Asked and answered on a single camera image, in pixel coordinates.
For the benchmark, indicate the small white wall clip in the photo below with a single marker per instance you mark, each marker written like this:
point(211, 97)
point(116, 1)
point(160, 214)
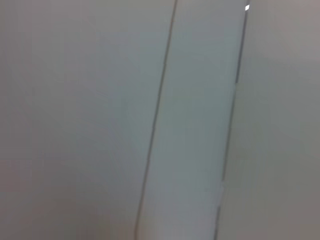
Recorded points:
point(247, 7)

